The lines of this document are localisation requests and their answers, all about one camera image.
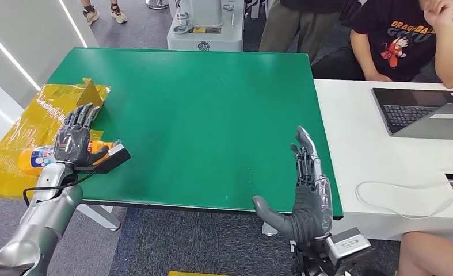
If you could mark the person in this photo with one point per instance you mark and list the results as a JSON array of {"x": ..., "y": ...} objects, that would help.
[
  {"x": 398, "y": 42},
  {"x": 287, "y": 26},
  {"x": 117, "y": 13},
  {"x": 432, "y": 255}
]

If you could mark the grey laptop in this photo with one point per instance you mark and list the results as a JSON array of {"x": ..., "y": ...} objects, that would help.
[{"x": 409, "y": 114}]

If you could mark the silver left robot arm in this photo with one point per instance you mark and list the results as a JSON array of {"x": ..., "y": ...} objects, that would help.
[{"x": 47, "y": 217}]

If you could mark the green table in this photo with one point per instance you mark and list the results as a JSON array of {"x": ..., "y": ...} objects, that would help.
[{"x": 211, "y": 133}]

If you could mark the yellow object on floor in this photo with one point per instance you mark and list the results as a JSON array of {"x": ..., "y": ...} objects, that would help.
[{"x": 195, "y": 274}]

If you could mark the white desk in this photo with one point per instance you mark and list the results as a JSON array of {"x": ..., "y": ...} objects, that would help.
[{"x": 363, "y": 152}]

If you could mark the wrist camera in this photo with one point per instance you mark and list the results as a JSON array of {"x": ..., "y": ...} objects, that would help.
[
  {"x": 348, "y": 245},
  {"x": 113, "y": 158}
]

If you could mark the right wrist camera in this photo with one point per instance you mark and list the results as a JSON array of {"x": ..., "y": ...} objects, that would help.
[{"x": 348, "y": 245}]

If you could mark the white machine base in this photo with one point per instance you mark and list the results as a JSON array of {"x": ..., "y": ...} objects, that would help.
[{"x": 207, "y": 34}]

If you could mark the orange plastic bottle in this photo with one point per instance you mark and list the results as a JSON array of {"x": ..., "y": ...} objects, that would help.
[{"x": 33, "y": 160}]

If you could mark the chrome stand base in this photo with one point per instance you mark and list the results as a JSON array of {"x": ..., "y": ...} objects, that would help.
[{"x": 157, "y": 4}]

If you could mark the yellow taped cardboard box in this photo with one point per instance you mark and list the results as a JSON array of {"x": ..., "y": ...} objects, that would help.
[{"x": 12, "y": 179}]

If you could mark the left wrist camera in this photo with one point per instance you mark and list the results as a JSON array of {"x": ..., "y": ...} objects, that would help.
[{"x": 113, "y": 158}]

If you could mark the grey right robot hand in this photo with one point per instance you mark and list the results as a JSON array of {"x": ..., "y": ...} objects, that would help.
[{"x": 310, "y": 213}]

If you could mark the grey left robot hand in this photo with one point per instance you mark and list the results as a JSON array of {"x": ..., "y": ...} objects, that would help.
[{"x": 71, "y": 143}]

